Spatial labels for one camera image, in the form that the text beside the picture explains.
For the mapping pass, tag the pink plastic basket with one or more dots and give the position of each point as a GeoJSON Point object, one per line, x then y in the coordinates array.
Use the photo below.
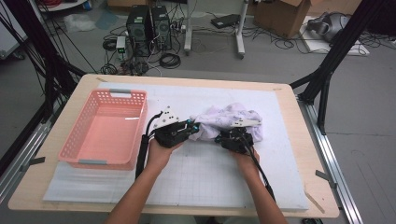
{"type": "Point", "coordinates": [106, 133]}

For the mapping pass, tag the open cardboard box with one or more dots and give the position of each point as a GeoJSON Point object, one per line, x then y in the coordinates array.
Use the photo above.
{"type": "Point", "coordinates": [280, 18]}

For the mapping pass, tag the person's right hand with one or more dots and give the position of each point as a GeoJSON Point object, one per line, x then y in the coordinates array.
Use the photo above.
{"type": "Point", "coordinates": [246, 165]}

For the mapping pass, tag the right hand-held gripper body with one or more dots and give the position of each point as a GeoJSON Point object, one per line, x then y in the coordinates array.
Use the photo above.
{"type": "Point", "coordinates": [236, 140]}

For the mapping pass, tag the black computer tower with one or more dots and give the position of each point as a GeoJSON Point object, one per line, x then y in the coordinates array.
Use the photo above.
{"type": "Point", "coordinates": [138, 29]}
{"type": "Point", "coordinates": [162, 28]}

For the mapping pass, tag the small white device green light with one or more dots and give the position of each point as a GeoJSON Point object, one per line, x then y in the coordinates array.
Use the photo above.
{"type": "Point", "coordinates": [120, 45]}

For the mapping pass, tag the clear plastic bag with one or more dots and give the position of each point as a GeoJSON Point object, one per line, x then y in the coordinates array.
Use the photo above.
{"type": "Point", "coordinates": [79, 22]}

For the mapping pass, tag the grey vacuum cleaner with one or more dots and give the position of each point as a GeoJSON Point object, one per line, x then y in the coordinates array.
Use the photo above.
{"type": "Point", "coordinates": [330, 26]}

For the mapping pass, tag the thin wooden strip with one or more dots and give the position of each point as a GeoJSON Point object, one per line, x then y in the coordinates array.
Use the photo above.
{"type": "Point", "coordinates": [314, 201]}

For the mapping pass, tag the flat black device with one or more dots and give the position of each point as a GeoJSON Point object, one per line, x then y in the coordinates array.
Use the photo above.
{"type": "Point", "coordinates": [224, 21]}

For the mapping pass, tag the white board on floor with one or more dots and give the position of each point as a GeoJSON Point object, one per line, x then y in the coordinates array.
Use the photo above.
{"type": "Point", "coordinates": [314, 45]}

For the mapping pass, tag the white metal stand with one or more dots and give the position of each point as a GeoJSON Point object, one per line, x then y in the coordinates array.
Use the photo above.
{"type": "Point", "coordinates": [188, 31]}

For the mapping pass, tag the black metal frame stand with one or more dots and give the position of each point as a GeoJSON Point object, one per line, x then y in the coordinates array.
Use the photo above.
{"type": "Point", "coordinates": [46, 62]}
{"type": "Point", "coordinates": [339, 46]}

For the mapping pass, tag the lilac printed towel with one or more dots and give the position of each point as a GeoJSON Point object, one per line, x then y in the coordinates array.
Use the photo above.
{"type": "Point", "coordinates": [227, 116]}

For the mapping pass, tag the grey metal bracket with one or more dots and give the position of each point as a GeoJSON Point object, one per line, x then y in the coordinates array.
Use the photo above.
{"type": "Point", "coordinates": [34, 161]}
{"type": "Point", "coordinates": [325, 177]}

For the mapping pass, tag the aluminium rail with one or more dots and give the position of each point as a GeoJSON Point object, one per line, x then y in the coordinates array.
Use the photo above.
{"type": "Point", "coordinates": [323, 146]}
{"type": "Point", "coordinates": [21, 155]}

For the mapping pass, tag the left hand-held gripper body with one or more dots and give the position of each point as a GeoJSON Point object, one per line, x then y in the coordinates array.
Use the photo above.
{"type": "Point", "coordinates": [169, 133]}

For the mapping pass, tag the person's left hand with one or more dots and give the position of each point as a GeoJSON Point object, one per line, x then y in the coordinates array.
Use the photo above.
{"type": "Point", "coordinates": [162, 155]}

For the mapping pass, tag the white round table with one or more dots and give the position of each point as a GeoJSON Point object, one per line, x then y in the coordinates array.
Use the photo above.
{"type": "Point", "coordinates": [62, 6]}

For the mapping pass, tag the white cabinet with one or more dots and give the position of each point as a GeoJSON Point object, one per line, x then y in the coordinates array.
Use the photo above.
{"type": "Point", "coordinates": [9, 37]}

